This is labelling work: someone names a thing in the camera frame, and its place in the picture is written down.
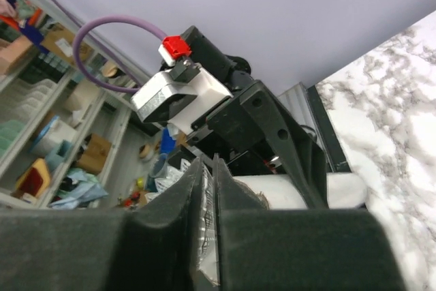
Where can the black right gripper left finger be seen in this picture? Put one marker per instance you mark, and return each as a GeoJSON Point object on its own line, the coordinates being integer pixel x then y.
{"type": "Point", "coordinates": [152, 248]}

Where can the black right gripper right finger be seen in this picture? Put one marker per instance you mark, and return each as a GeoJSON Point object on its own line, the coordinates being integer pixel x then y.
{"type": "Point", "coordinates": [309, 249]}

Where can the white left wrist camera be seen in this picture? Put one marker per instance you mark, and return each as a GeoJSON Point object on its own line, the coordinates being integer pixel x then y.
{"type": "Point", "coordinates": [181, 94]}

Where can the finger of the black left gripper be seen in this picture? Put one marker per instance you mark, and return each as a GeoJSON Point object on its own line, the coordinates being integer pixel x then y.
{"type": "Point", "coordinates": [301, 158]}

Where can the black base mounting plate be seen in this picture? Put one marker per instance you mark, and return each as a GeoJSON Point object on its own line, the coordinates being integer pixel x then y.
{"type": "Point", "coordinates": [336, 158]}

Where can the white shuttlecock tube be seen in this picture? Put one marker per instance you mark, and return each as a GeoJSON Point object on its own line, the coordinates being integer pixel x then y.
{"type": "Point", "coordinates": [281, 192]}

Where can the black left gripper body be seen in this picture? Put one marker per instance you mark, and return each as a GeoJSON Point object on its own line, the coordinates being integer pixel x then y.
{"type": "Point", "coordinates": [252, 132]}

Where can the storage shelf with clutter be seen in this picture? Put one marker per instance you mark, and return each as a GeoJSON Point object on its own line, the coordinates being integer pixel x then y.
{"type": "Point", "coordinates": [65, 142]}

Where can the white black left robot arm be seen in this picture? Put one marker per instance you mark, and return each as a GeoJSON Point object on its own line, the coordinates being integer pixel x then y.
{"type": "Point", "coordinates": [233, 72]}

